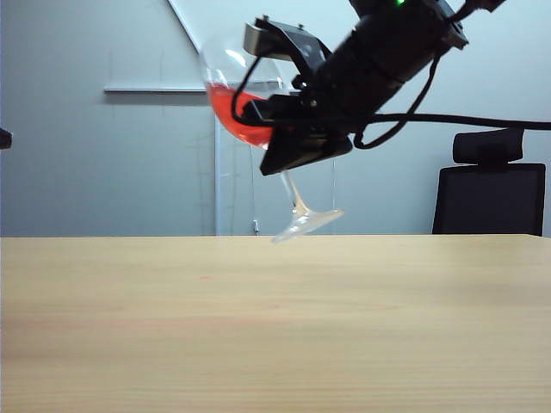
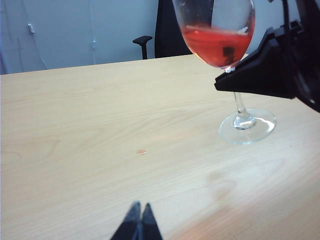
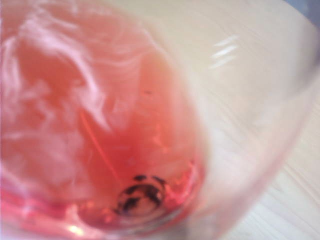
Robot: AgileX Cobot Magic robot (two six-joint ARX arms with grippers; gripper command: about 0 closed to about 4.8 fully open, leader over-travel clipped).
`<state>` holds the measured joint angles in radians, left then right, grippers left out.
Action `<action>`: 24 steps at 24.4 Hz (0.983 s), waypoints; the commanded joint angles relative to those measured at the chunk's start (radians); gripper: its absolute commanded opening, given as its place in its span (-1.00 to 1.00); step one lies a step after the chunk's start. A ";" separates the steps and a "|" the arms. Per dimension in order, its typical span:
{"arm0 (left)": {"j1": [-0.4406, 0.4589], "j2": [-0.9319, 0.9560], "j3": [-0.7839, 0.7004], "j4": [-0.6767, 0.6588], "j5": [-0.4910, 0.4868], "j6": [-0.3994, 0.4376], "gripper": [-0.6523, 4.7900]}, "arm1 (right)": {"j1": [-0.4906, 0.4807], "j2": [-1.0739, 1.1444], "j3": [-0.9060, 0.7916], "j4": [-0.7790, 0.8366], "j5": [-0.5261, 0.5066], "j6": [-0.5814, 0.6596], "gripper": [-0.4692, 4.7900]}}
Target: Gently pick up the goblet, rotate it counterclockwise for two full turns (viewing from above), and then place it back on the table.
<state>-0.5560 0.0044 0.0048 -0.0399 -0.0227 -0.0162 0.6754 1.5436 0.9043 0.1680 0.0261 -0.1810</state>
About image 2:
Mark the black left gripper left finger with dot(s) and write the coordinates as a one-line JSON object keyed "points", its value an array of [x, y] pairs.
{"points": [[130, 225]]}

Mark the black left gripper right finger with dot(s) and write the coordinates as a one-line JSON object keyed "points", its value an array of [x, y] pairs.
{"points": [[150, 225]]}

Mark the black office chair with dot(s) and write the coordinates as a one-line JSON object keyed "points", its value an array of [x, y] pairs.
{"points": [[167, 30]]}

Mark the small red liquid drop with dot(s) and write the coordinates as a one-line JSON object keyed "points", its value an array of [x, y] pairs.
{"points": [[141, 151]]}

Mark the wine glass with red liquid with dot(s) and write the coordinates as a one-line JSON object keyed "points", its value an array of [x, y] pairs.
{"points": [[215, 45]]}

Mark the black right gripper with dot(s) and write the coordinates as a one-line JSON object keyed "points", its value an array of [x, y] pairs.
{"points": [[308, 62]]}

